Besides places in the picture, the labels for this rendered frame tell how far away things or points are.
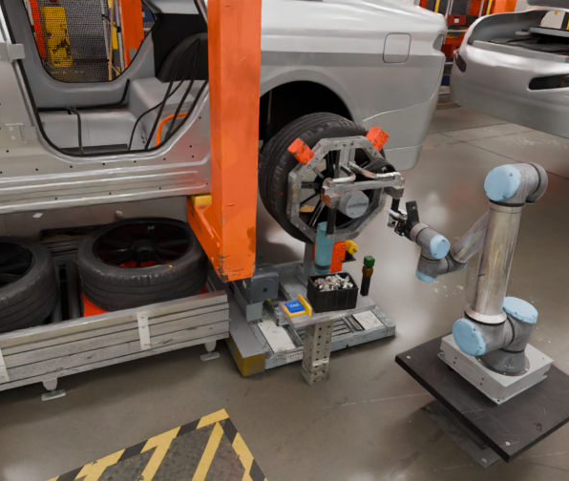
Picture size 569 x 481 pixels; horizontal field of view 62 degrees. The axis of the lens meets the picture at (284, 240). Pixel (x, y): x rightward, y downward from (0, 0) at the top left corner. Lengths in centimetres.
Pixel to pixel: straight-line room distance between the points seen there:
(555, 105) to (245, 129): 303
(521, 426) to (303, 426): 90
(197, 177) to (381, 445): 155
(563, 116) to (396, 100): 188
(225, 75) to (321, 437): 156
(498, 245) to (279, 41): 141
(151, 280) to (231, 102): 94
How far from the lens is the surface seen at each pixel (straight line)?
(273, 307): 267
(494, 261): 186
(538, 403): 231
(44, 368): 244
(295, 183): 223
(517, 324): 209
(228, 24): 187
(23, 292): 242
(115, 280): 239
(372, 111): 286
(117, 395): 249
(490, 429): 210
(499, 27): 588
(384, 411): 244
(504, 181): 176
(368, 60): 277
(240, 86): 191
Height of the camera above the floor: 176
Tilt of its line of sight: 28 degrees down
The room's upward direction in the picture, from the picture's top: 4 degrees clockwise
